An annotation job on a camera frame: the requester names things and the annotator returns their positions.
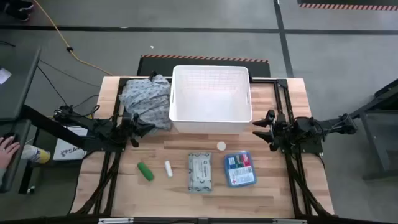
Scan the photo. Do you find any dark grey desk shelf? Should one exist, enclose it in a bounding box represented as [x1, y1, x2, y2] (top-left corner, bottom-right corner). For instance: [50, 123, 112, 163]
[0, 119, 32, 194]

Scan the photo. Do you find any white paper note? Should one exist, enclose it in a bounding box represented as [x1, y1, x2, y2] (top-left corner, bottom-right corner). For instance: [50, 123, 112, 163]
[0, 67, 12, 85]

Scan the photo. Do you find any black side table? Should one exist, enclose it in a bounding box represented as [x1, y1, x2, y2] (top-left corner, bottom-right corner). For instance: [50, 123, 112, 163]
[351, 77, 398, 181]

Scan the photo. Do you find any black diagonal support beam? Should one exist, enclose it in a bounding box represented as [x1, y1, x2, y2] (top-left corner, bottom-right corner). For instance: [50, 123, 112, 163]
[21, 104, 94, 150]

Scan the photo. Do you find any blue first aid kit box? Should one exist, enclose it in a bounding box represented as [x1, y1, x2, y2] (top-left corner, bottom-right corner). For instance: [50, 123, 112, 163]
[223, 151, 257, 189]

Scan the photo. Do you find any small white tube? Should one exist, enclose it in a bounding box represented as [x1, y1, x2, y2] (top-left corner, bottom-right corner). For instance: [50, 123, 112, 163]
[164, 160, 174, 179]

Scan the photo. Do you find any grey metal bracket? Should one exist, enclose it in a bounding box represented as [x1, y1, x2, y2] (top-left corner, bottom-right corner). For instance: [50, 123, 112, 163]
[98, 217, 134, 223]
[273, 218, 307, 224]

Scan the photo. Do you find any thin black floor cable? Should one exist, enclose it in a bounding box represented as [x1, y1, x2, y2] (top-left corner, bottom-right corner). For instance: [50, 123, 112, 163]
[35, 64, 100, 110]
[38, 58, 101, 88]

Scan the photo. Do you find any white perforated plastic basket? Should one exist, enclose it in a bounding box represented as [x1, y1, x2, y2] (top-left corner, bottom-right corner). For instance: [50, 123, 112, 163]
[169, 64, 253, 134]

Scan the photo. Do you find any grey patterned wipes pack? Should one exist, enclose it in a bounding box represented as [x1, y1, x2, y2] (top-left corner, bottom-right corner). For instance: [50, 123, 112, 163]
[187, 151, 213, 194]

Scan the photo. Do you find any yellow extension cable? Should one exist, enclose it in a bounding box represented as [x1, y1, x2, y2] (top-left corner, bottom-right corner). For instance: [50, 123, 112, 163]
[32, 0, 113, 77]

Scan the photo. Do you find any white box with logo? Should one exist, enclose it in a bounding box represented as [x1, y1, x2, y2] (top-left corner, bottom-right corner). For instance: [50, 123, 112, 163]
[52, 126, 90, 161]

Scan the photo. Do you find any person's hand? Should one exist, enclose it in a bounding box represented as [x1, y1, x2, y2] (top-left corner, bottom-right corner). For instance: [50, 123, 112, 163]
[0, 135, 21, 170]

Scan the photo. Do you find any grey patterned cloth gown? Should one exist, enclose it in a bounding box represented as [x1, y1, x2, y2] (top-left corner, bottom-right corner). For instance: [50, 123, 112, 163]
[118, 73, 174, 135]

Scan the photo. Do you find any person's foot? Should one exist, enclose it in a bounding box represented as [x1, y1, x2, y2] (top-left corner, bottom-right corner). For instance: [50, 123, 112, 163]
[0, 0, 35, 22]

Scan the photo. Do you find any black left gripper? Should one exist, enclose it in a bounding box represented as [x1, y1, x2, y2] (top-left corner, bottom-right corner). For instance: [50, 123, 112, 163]
[123, 111, 156, 149]

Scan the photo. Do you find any black mat with striped edge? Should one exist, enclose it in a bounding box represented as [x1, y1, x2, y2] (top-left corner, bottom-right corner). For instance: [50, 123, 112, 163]
[297, 0, 398, 12]
[136, 54, 271, 78]

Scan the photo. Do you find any black aluminium table frame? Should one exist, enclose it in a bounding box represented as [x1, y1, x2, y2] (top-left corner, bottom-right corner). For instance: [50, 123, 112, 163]
[70, 76, 337, 224]

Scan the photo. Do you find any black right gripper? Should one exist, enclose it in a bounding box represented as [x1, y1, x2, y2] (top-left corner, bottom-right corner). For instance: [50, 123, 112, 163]
[252, 109, 285, 152]

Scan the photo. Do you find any green bandage roll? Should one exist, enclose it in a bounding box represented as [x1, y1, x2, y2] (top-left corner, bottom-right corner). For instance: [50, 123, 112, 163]
[136, 161, 155, 182]

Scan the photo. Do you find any dark grey desk top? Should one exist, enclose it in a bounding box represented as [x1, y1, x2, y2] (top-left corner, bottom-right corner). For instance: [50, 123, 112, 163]
[0, 46, 42, 122]

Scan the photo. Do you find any white and yellow bottle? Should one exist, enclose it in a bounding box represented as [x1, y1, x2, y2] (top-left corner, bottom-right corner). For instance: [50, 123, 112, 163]
[21, 144, 51, 164]

